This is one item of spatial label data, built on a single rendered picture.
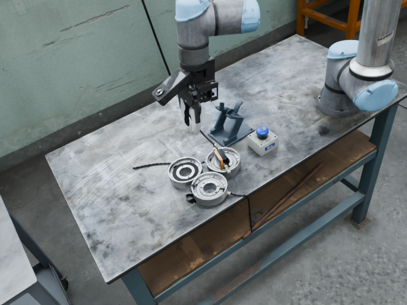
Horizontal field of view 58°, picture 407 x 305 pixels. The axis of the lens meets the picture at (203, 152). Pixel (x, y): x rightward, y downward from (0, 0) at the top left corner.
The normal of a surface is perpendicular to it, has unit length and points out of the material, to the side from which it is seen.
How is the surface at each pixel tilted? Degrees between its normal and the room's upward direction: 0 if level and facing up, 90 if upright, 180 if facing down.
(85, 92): 90
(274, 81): 0
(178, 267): 0
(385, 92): 98
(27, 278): 0
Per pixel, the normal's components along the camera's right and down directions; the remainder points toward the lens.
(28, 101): 0.54, 0.54
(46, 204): -0.14, -0.71
